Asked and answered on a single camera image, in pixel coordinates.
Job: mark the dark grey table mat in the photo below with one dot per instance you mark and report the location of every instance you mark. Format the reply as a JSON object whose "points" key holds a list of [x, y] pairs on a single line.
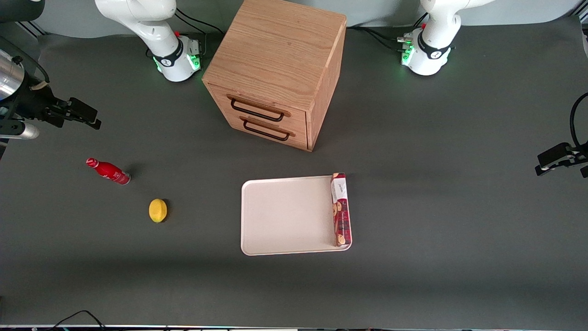
{"points": [[413, 207]]}

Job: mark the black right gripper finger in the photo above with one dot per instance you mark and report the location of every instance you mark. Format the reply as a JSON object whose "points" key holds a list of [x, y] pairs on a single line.
{"points": [[85, 111], [54, 119]]}

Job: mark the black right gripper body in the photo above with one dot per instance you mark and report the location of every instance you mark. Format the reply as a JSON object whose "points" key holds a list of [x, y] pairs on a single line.
{"points": [[36, 105]]}

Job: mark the wooden drawer cabinet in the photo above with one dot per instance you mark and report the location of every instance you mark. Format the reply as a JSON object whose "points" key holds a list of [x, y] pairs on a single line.
{"points": [[280, 50]]}

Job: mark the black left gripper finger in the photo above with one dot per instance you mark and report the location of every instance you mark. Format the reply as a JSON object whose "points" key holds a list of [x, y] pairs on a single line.
{"points": [[556, 156], [585, 172]]}

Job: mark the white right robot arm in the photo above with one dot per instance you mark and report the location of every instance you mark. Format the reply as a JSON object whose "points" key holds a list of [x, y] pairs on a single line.
{"points": [[172, 64]]}

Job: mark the red cookie box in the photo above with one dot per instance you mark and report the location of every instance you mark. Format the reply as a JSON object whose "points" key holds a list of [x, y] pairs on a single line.
{"points": [[341, 211]]}

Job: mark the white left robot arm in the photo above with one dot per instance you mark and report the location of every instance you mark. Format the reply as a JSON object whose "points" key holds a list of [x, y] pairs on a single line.
{"points": [[429, 59]]}

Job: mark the yellow lemon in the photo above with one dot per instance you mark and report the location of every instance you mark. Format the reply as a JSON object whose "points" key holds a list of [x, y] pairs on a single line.
{"points": [[157, 210]]}

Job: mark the white plastic tray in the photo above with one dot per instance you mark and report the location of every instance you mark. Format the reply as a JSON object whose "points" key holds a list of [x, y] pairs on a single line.
{"points": [[287, 216]]}

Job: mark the red coke bottle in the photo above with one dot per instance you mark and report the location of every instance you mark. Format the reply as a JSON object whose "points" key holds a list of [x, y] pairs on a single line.
{"points": [[110, 171]]}

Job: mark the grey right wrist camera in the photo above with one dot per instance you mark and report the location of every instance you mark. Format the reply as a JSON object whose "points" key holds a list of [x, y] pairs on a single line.
{"points": [[23, 131]]}

